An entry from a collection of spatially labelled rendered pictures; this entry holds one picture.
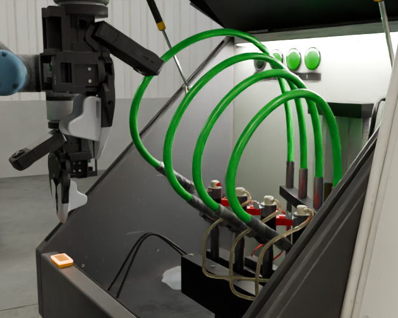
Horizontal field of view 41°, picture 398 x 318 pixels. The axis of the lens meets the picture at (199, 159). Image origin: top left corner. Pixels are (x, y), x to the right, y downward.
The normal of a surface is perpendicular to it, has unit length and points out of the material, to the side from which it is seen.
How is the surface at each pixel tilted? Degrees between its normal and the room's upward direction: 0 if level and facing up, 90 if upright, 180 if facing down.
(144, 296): 0
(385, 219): 76
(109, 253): 90
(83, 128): 93
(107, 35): 90
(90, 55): 90
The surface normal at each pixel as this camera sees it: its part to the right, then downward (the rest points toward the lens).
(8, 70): 0.23, 0.16
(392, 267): -0.81, -0.15
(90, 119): 0.55, 0.18
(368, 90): -0.83, 0.09
